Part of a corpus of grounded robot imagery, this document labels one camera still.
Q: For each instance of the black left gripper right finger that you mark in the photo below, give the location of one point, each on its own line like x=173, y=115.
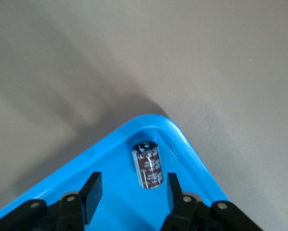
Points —
x=175, y=195

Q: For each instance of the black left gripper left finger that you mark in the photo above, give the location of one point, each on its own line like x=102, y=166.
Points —
x=91, y=192

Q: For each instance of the brown cylindrical capacitor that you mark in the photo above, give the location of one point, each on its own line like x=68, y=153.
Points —
x=148, y=168

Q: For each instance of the blue plastic tray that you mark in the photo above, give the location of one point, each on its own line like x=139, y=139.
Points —
x=124, y=204

